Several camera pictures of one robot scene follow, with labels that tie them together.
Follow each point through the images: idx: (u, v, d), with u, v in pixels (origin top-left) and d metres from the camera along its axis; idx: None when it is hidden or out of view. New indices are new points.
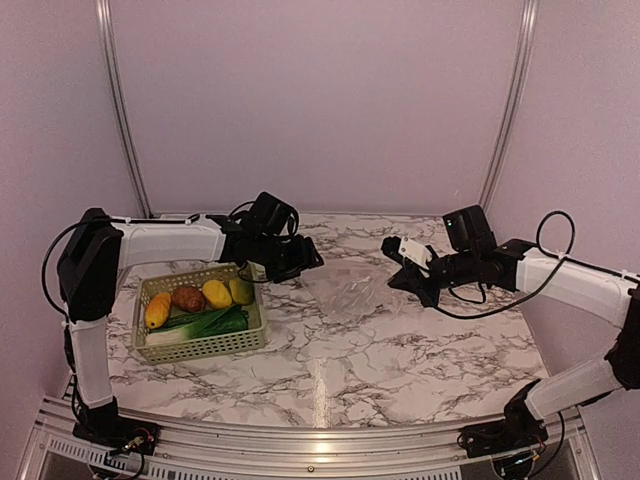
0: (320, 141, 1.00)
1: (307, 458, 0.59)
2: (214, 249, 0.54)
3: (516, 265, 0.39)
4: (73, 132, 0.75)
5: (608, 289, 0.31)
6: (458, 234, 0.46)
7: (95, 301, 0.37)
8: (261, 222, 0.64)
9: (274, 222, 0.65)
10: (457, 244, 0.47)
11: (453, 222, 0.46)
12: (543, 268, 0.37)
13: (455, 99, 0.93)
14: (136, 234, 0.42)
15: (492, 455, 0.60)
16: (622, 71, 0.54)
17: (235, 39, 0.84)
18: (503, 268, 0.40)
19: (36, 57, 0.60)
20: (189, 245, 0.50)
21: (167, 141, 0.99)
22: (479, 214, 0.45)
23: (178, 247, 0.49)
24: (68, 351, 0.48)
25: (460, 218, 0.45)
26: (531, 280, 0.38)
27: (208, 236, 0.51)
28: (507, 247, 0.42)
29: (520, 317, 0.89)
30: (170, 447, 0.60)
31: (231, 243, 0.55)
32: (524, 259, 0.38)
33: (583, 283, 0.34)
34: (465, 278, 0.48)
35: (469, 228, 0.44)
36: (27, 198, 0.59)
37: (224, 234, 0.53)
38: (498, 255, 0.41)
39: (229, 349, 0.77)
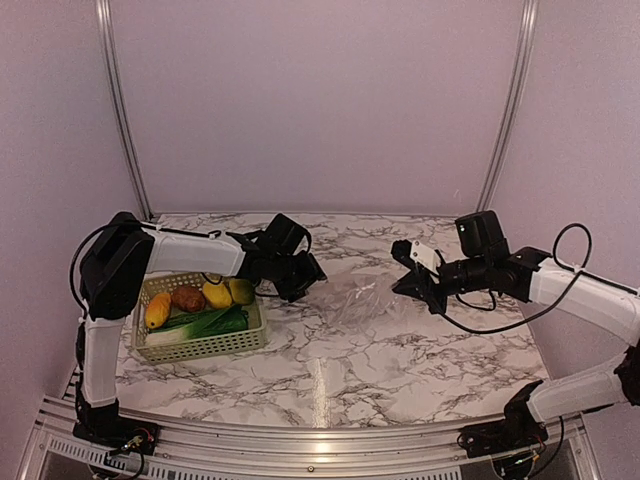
0: (319, 141, 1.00)
1: (307, 458, 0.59)
2: (231, 264, 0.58)
3: (530, 276, 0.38)
4: (72, 132, 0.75)
5: (623, 307, 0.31)
6: (471, 242, 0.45)
7: (120, 301, 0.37)
8: (277, 243, 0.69)
9: (289, 242, 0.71)
10: (468, 250, 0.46)
11: (466, 227, 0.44)
12: (558, 281, 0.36)
13: (455, 99, 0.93)
14: (166, 241, 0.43)
15: (493, 455, 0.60)
16: (623, 71, 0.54)
17: (235, 39, 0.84)
18: (517, 278, 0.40)
19: (36, 59, 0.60)
20: (206, 256, 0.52)
21: (168, 142, 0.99)
22: (492, 218, 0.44)
23: (197, 257, 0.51)
24: (81, 348, 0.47)
25: (475, 224, 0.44)
26: (546, 293, 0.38)
27: (229, 252, 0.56)
28: (522, 255, 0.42)
29: (520, 317, 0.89)
30: (170, 447, 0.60)
31: (249, 261, 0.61)
32: (538, 270, 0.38)
33: (597, 300, 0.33)
34: (479, 282, 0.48)
35: (483, 235, 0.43)
36: (27, 198, 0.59)
37: (244, 251, 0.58)
38: (513, 264, 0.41)
39: (229, 349, 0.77)
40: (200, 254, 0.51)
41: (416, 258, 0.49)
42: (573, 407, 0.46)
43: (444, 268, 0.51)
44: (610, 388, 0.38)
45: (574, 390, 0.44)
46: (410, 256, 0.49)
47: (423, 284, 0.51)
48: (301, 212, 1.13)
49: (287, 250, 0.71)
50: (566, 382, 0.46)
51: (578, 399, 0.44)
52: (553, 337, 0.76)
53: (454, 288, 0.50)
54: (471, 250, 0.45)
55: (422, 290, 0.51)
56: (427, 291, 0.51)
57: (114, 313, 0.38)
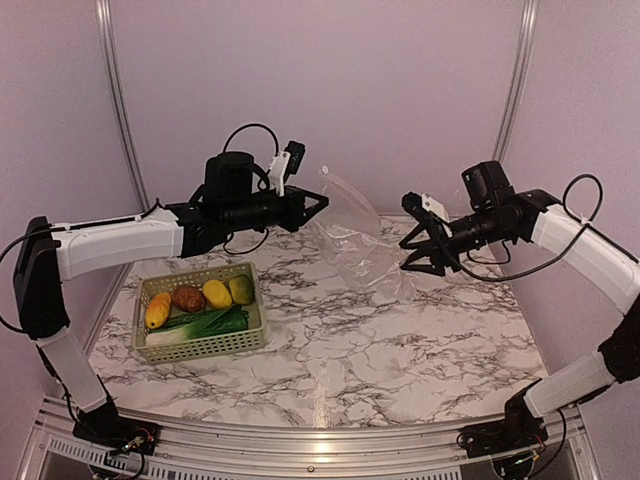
0: (319, 140, 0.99)
1: (307, 458, 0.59)
2: (172, 246, 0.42)
3: (537, 217, 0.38)
4: (72, 133, 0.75)
5: (622, 272, 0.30)
6: (477, 191, 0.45)
7: (47, 318, 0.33)
8: (217, 196, 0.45)
9: (235, 186, 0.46)
10: (477, 202, 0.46)
11: (471, 176, 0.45)
12: (566, 229, 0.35)
13: (455, 99, 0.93)
14: (76, 243, 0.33)
15: (493, 455, 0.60)
16: (625, 70, 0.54)
17: (235, 39, 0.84)
18: (522, 214, 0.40)
19: (36, 59, 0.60)
20: (139, 245, 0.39)
21: (167, 141, 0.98)
22: (498, 169, 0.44)
23: (127, 248, 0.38)
24: (48, 363, 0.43)
25: (479, 172, 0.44)
26: (547, 236, 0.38)
27: (160, 233, 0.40)
28: (532, 197, 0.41)
29: (520, 317, 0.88)
30: (170, 447, 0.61)
31: (191, 235, 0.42)
32: (545, 212, 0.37)
33: (599, 258, 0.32)
34: (496, 234, 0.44)
35: (488, 182, 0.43)
36: (28, 198, 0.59)
37: (181, 226, 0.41)
38: (519, 203, 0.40)
39: (229, 349, 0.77)
40: (130, 243, 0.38)
41: (427, 208, 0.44)
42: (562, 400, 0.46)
43: (456, 223, 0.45)
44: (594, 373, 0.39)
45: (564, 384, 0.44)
46: (422, 207, 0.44)
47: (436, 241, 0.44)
48: None
49: (238, 197, 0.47)
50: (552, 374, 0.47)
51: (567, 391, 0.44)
52: (553, 337, 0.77)
53: (467, 243, 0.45)
54: (481, 201, 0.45)
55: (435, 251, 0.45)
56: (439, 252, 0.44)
57: (50, 330, 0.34)
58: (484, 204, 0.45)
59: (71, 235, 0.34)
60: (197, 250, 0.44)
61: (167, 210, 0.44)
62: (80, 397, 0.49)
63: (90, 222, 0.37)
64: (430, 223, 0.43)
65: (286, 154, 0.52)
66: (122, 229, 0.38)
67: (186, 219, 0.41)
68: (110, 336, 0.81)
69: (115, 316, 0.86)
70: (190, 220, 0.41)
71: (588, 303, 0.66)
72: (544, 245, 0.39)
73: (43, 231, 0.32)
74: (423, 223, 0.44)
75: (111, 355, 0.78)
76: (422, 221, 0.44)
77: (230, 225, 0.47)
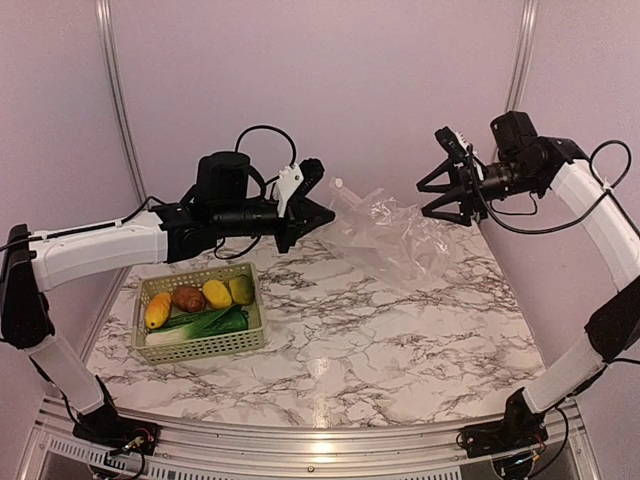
0: (320, 140, 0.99)
1: (306, 458, 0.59)
2: (156, 251, 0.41)
3: (560, 168, 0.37)
4: (72, 134, 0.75)
5: (626, 247, 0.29)
6: (504, 139, 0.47)
7: (28, 328, 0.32)
8: (207, 198, 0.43)
9: (227, 190, 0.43)
10: (505, 152, 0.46)
11: (502, 126, 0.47)
12: (583, 189, 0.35)
13: (456, 98, 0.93)
14: (53, 252, 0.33)
15: (493, 455, 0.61)
16: (628, 69, 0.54)
17: (237, 39, 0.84)
18: (548, 157, 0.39)
19: (36, 59, 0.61)
20: (120, 251, 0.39)
21: (166, 140, 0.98)
22: (528, 121, 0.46)
23: (107, 255, 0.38)
24: (43, 370, 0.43)
25: (509, 121, 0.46)
26: (565, 192, 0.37)
27: (142, 238, 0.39)
28: (562, 142, 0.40)
29: (520, 317, 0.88)
30: (170, 447, 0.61)
31: (177, 237, 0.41)
32: (571, 163, 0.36)
33: (609, 227, 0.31)
34: (522, 183, 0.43)
35: (517, 129, 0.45)
36: (29, 197, 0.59)
37: (165, 231, 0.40)
38: (548, 144, 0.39)
39: (229, 350, 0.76)
40: (110, 250, 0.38)
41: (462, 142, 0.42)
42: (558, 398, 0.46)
43: (489, 169, 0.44)
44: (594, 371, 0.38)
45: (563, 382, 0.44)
46: (460, 144, 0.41)
47: (466, 182, 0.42)
48: None
49: (230, 200, 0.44)
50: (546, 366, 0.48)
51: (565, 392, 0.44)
52: (554, 337, 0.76)
53: (497, 191, 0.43)
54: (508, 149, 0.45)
55: (466, 196, 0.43)
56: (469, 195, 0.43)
57: (34, 339, 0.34)
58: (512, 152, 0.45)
59: (48, 243, 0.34)
60: (184, 252, 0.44)
61: (151, 214, 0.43)
62: (78, 399, 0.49)
63: (68, 229, 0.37)
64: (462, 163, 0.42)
65: (298, 178, 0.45)
66: (102, 235, 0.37)
67: (170, 224, 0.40)
68: (110, 336, 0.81)
69: (115, 316, 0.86)
70: (174, 224, 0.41)
71: (588, 303, 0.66)
72: (564, 200, 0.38)
73: (20, 241, 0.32)
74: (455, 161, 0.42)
75: (111, 355, 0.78)
76: (453, 161, 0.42)
77: (219, 229, 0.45)
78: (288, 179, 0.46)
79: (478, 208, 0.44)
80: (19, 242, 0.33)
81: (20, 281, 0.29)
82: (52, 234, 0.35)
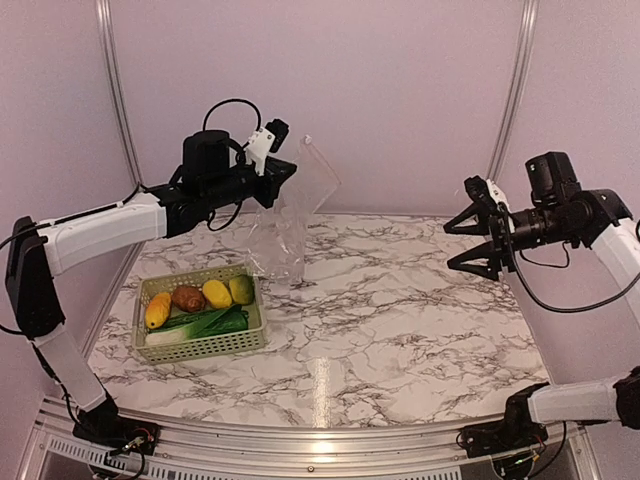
0: (320, 139, 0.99)
1: (306, 458, 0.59)
2: (157, 228, 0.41)
3: (605, 228, 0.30)
4: (72, 135, 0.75)
5: None
6: (541, 185, 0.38)
7: (38, 317, 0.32)
8: (195, 173, 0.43)
9: (212, 165, 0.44)
10: (538, 196, 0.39)
11: (536, 168, 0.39)
12: (630, 254, 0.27)
13: (456, 98, 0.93)
14: (64, 235, 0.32)
15: (493, 455, 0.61)
16: (629, 68, 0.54)
17: (237, 39, 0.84)
18: (593, 215, 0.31)
19: (36, 59, 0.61)
20: (125, 232, 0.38)
21: (166, 140, 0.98)
22: (567, 162, 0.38)
23: (113, 236, 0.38)
24: (46, 365, 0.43)
25: (545, 163, 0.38)
26: (612, 256, 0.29)
27: (143, 216, 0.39)
28: (609, 197, 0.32)
29: (521, 317, 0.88)
30: (170, 447, 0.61)
31: (174, 212, 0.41)
32: (616, 225, 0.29)
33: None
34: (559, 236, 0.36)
35: (555, 175, 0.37)
36: (29, 196, 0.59)
37: (164, 207, 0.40)
38: (591, 198, 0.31)
39: (230, 349, 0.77)
40: (115, 231, 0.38)
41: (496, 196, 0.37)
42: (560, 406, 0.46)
43: (518, 217, 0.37)
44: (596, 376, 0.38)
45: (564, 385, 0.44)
46: (490, 196, 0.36)
47: (496, 237, 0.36)
48: None
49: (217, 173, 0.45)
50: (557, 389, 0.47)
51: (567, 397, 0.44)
52: (555, 338, 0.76)
53: (530, 242, 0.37)
54: (542, 195, 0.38)
55: (493, 253, 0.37)
56: (499, 251, 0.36)
57: (44, 329, 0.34)
58: (547, 198, 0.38)
59: (55, 228, 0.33)
60: (182, 227, 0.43)
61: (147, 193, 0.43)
62: (80, 397, 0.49)
63: (71, 214, 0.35)
64: (490, 214, 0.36)
65: (271, 136, 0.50)
66: (106, 216, 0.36)
67: (166, 199, 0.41)
68: (110, 336, 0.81)
69: (115, 315, 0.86)
70: (171, 199, 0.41)
71: (589, 303, 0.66)
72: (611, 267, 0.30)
73: (28, 228, 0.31)
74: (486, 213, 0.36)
75: (111, 355, 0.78)
76: (483, 214, 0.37)
77: (211, 202, 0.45)
78: (260, 140, 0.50)
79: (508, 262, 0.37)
80: (26, 230, 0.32)
81: (36, 264, 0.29)
82: (58, 220, 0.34)
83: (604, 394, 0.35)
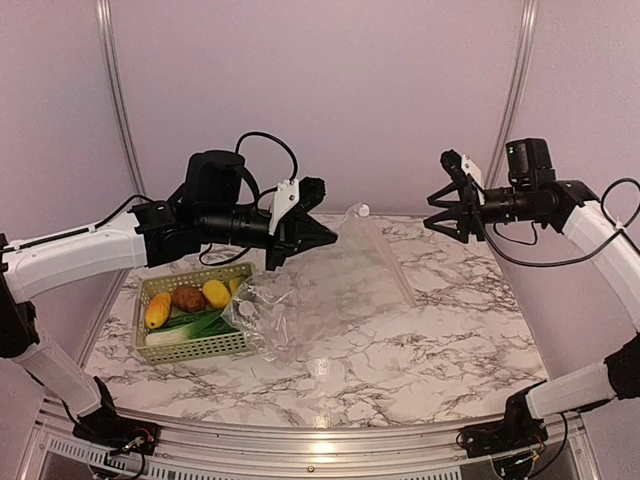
0: (320, 139, 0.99)
1: (306, 458, 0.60)
2: (134, 256, 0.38)
3: (572, 210, 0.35)
4: (72, 136, 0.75)
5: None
6: (518, 167, 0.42)
7: (6, 343, 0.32)
8: (195, 199, 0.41)
9: (216, 192, 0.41)
10: (514, 176, 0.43)
11: (514, 150, 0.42)
12: (597, 228, 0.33)
13: (456, 97, 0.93)
14: (25, 264, 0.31)
15: (493, 455, 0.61)
16: (629, 68, 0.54)
17: (237, 38, 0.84)
18: (558, 203, 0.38)
19: (36, 61, 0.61)
20: (97, 258, 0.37)
21: (166, 140, 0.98)
22: (545, 147, 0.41)
23: (84, 263, 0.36)
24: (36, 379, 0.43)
25: (523, 146, 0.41)
26: (580, 231, 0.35)
27: (119, 244, 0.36)
28: (574, 186, 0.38)
29: (520, 317, 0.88)
30: (170, 447, 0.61)
31: (157, 240, 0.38)
32: (582, 206, 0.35)
33: (623, 263, 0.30)
34: (527, 214, 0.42)
35: (532, 159, 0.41)
36: (29, 196, 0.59)
37: (141, 235, 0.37)
38: (559, 188, 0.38)
39: (229, 349, 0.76)
40: (86, 258, 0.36)
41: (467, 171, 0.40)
42: (562, 401, 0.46)
43: (491, 194, 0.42)
44: (599, 379, 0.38)
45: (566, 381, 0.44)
46: (461, 168, 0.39)
47: (465, 203, 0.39)
48: None
49: (221, 202, 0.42)
50: (556, 379, 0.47)
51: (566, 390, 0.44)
52: (555, 337, 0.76)
53: (499, 216, 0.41)
54: (518, 175, 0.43)
55: (462, 216, 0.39)
56: (464, 218, 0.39)
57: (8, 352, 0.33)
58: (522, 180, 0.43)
59: (20, 255, 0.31)
60: (165, 254, 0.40)
61: (129, 215, 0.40)
62: (78, 400, 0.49)
63: (40, 238, 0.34)
64: (463, 185, 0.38)
65: (295, 198, 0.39)
66: (76, 242, 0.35)
67: (148, 226, 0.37)
68: (110, 336, 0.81)
69: (115, 316, 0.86)
70: (152, 225, 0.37)
71: (589, 303, 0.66)
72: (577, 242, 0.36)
73: None
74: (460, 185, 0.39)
75: (111, 355, 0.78)
76: (456, 185, 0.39)
77: (204, 233, 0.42)
78: (284, 196, 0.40)
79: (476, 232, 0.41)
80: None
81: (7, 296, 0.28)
82: (23, 245, 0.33)
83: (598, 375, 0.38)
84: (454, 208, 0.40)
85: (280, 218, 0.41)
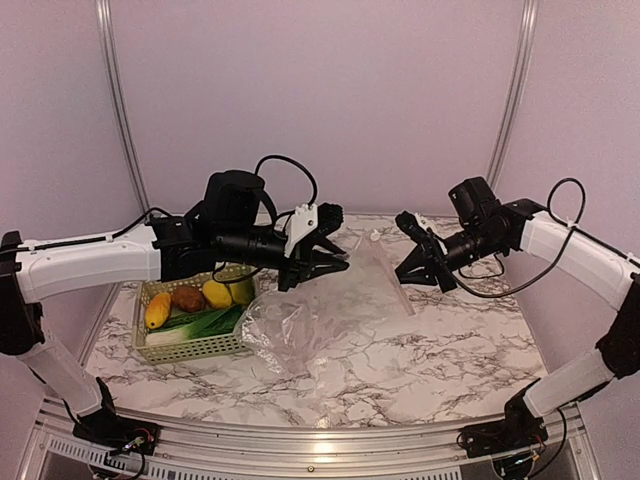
0: (320, 139, 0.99)
1: (307, 458, 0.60)
2: (149, 269, 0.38)
3: (523, 225, 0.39)
4: (72, 135, 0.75)
5: (611, 268, 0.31)
6: (465, 208, 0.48)
7: (11, 341, 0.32)
8: (212, 218, 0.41)
9: (234, 212, 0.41)
10: (466, 219, 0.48)
11: (459, 197, 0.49)
12: (553, 234, 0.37)
13: (455, 98, 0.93)
14: (39, 266, 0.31)
15: (493, 455, 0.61)
16: (631, 67, 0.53)
17: (237, 38, 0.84)
18: (510, 224, 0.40)
19: (37, 62, 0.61)
20: (111, 267, 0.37)
21: (165, 140, 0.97)
22: (483, 186, 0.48)
23: (98, 271, 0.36)
24: (39, 378, 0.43)
25: (464, 191, 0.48)
26: (536, 241, 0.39)
27: (134, 256, 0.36)
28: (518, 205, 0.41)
29: (520, 317, 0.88)
30: (170, 447, 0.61)
31: (172, 256, 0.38)
32: (532, 220, 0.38)
33: (586, 259, 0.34)
34: (488, 248, 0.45)
35: (474, 198, 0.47)
36: (27, 196, 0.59)
37: (157, 250, 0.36)
38: (507, 210, 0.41)
39: (229, 349, 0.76)
40: (101, 266, 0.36)
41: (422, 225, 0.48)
42: (563, 392, 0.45)
43: (450, 240, 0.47)
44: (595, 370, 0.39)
45: (562, 374, 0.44)
46: (418, 225, 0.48)
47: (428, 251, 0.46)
48: None
49: (239, 223, 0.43)
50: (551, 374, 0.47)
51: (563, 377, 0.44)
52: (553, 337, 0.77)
53: (462, 259, 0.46)
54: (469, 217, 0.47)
55: (429, 264, 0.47)
56: (430, 263, 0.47)
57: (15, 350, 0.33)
58: (472, 220, 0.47)
59: (35, 257, 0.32)
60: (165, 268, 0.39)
61: (148, 227, 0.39)
62: (80, 400, 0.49)
63: (61, 240, 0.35)
64: (422, 240, 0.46)
65: (313, 224, 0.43)
66: (93, 250, 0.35)
67: (166, 241, 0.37)
68: (111, 336, 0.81)
69: (115, 316, 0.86)
70: (169, 242, 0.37)
71: (586, 302, 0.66)
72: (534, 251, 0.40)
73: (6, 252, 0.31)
74: (418, 241, 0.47)
75: (111, 355, 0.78)
76: (417, 240, 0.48)
77: (219, 252, 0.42)
78: (302, 221, 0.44)
79: (446, 277, 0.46)
80: (4, 254, 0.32)
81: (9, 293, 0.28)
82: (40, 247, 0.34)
83: (592, 364, 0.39)
84: (419, 256, 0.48)
85: (297, 241, 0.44)
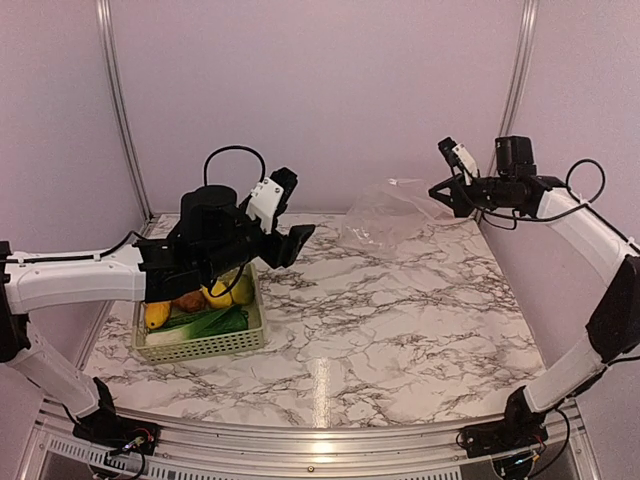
0: (320, 139, 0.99)
1: (306, 458, 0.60)
2: (133, 291, 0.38)
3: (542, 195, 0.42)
4: (72, 134, 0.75)
5: (608, 247, 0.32)
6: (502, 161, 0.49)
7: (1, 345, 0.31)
8: (189, 240, 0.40)
9: (210, 230, 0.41)
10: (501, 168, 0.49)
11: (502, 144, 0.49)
12: (562, 207, 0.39)
13: (455, 98, 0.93)
14: (26, 279, 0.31)
15: (493, 455, 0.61)
16: (631, 67, 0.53)
17: (237, 37, 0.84)
18: (530, 193, 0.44)
19: (36, 60, 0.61)
20: (97, 286, 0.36)
21: (165, 140, 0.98)
22: (526, 144, 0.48)
23: (84, 287, 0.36)
24: (35, 382, 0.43)
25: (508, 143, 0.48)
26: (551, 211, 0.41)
27: (121, 277, 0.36)
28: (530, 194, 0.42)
29: (520, 317, 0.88)
30: (170, 447, 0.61)
31: (156, 279, 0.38)
32: (550, 191, 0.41)
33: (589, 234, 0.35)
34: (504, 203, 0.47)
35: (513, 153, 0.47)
36: (27, 194, 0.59)
37: (143, 273, 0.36)
38: (532, 181, 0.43)
39: (229, 349, 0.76)
40: (87, 283, 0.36)
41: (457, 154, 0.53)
42: (560, 386, 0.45)
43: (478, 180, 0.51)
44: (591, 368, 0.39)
45: (562, 374, 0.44)
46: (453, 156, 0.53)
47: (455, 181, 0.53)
48: (302, 212, 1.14)
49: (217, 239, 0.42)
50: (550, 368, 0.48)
51: (561, 367, 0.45)
52: (554, 337, 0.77)
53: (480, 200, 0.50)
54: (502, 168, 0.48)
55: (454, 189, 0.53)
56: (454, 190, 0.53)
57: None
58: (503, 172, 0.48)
59: (24, 269, 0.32)
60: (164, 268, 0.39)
61: (135, 248, 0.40)
62: (77, 400, 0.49)
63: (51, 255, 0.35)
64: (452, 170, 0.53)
65: (279, 190, 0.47)
66: (81, 267, 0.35)
67: (152, 264, 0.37)
68: (110, 336, 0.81)
69: (115, 316, 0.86)
70: (155, 265, 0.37)
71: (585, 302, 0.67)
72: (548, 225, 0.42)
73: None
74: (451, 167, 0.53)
75: (111, 355, 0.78)
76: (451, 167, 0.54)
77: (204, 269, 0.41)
78: (268, 193, 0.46)
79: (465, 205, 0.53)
80: None
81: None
82: (30, 259, 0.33)
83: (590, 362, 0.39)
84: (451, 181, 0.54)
85: (274, 211, 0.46)
